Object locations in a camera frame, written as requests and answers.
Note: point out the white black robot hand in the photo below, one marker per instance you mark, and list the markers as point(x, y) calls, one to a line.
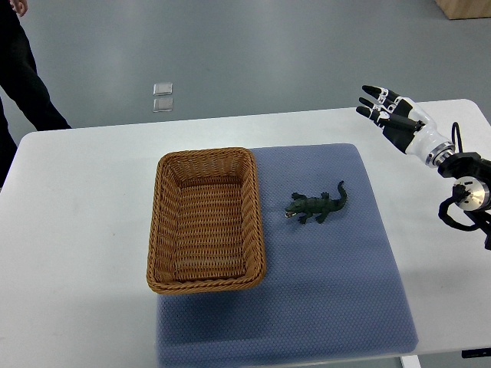
point(406, 125)

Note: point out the green toy crocodile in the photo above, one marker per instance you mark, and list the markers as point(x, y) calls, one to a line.
point(309, 206)

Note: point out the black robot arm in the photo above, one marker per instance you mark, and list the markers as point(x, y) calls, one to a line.
point(470, 191)

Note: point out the brown wicker basket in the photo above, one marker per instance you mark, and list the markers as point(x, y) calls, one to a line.
point(206, 227)

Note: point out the wooden box corner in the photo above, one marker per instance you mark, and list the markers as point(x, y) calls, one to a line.
point(464, 9)

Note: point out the blue textured mat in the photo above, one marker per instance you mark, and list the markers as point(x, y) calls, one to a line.
point(331, 290)

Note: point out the white table leg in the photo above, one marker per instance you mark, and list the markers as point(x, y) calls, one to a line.
point(411, 361)

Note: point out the black table control panel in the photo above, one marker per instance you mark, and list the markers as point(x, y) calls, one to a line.
point(469, 354)

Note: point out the lower floor outlet plate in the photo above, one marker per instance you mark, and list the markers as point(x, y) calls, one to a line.
point(163, 104)

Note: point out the floor outlet plate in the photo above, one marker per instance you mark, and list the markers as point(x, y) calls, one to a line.
point(163, 104)
point(162, 88)

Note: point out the upper floor outlet plate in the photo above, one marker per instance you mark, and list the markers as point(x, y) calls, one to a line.
point(162, 88)

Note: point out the person in black clothes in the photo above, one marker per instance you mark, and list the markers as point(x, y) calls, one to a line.
point(19, 74)

